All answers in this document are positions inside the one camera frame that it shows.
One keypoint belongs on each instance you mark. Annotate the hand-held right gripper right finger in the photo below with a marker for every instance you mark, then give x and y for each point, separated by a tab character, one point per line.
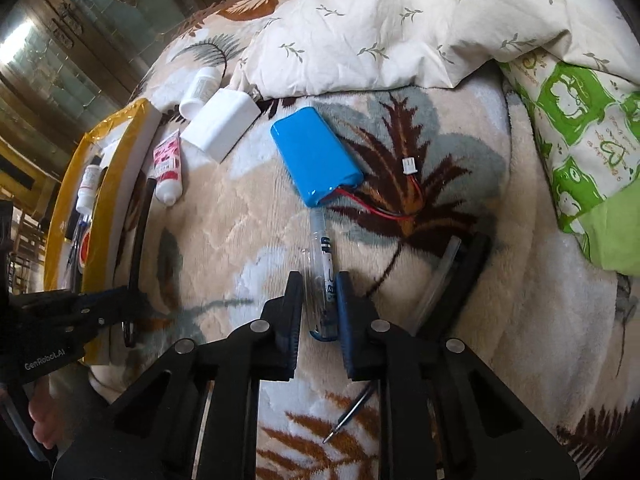
350	325

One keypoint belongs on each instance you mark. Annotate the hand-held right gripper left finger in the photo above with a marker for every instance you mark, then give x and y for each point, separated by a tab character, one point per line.
295	320

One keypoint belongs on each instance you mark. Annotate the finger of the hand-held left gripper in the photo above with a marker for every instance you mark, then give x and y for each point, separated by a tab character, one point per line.
95	322
100	297

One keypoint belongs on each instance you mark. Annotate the red and white round item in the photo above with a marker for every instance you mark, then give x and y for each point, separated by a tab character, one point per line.
85	250

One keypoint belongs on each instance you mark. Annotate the clear plastic tube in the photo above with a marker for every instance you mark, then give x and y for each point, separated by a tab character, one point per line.
317	270

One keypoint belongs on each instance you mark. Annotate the white foam box yellow tape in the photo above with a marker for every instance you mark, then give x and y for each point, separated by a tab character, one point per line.
135	125

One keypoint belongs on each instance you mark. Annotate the person's left hand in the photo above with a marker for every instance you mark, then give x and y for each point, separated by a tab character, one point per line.
45	417

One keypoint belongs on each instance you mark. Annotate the blue pen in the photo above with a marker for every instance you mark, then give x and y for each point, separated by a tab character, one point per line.
74	250

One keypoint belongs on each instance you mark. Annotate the small red-label bottle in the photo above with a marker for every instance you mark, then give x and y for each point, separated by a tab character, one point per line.
89	185

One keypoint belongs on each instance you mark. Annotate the floral plush blanket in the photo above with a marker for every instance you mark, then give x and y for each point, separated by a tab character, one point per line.
240	220

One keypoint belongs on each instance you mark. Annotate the pink and white tube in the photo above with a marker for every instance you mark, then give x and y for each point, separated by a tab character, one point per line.
167	165

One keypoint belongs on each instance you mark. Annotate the blue battery pack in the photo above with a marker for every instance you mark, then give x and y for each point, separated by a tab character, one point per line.
312	155

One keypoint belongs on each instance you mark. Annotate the white power adapter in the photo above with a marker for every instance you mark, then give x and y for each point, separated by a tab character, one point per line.
220	125

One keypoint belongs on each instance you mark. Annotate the white plastic bottle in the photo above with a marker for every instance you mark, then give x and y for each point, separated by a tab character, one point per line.
200	91

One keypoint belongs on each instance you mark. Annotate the wooden glass-door cabinet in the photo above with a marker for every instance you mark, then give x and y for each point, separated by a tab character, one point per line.
100	35

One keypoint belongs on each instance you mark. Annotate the white leaf-print quilt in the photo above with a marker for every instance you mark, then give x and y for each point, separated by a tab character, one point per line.
400	25

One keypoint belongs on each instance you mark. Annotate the green printed pillowcase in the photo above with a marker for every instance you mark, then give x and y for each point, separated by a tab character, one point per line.
580	125

